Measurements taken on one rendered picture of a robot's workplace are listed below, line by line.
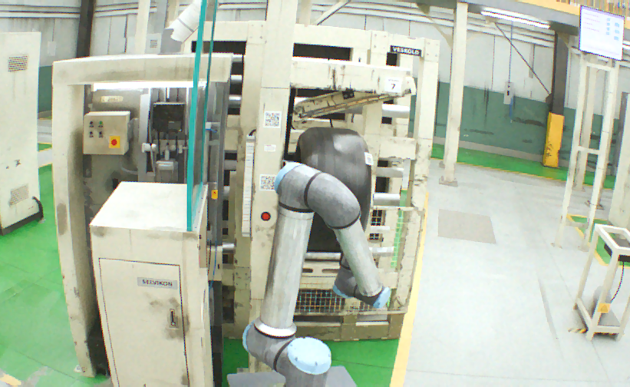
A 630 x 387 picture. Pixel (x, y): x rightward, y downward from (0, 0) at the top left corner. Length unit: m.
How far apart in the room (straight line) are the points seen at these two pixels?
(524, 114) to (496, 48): 1.62
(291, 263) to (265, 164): 0.82
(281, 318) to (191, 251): 0.38
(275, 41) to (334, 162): 0.61
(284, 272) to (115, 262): 0.58
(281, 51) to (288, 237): 0.98
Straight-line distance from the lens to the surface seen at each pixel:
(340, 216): 1.59
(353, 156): 2.35
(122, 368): 2.02
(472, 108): 11.62
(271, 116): 2.39
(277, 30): 2.37
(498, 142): 11.77
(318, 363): 1.75
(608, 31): 5.95
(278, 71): 2.38
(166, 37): 2.68
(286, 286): 1.74
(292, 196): 1.64
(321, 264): 2.52
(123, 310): 1.86
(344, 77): 2.68
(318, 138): 2.39
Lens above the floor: 1.87
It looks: 16 degrees down
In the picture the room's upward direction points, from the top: 5 degrees clockwise
